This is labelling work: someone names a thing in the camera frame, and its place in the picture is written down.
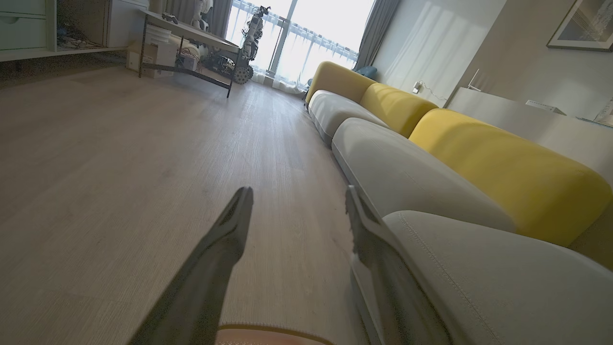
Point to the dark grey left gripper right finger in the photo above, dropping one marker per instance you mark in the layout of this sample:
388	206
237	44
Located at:
388	287

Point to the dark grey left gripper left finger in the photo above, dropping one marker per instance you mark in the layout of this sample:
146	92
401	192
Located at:
206	282

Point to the yellow and grey modular sofa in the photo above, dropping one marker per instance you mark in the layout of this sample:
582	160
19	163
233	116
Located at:
407	172

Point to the light wood sideboard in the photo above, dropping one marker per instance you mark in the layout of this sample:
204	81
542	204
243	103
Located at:
527	124

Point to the teal cushion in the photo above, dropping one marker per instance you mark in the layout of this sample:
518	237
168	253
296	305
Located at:
368	72

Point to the white router with antennas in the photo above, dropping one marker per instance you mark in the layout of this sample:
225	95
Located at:
474	85

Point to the cardboard box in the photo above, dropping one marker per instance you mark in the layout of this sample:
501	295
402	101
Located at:
160	57

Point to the flat white box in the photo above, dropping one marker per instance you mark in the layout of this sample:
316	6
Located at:
543	106

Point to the white sheer curtain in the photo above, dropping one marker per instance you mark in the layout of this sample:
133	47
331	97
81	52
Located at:
306	62

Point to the white wheeled humanoid robot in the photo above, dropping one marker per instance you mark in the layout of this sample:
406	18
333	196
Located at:
249	45

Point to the black-legged side table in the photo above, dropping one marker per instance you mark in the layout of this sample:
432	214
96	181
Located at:
191	31

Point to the white storage boxes stack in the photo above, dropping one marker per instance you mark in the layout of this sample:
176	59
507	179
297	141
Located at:
158	34

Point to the white open shelf cabinet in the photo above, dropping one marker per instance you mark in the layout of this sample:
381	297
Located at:
24	33

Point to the framed wall picture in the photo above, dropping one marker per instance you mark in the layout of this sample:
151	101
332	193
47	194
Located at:
586	26

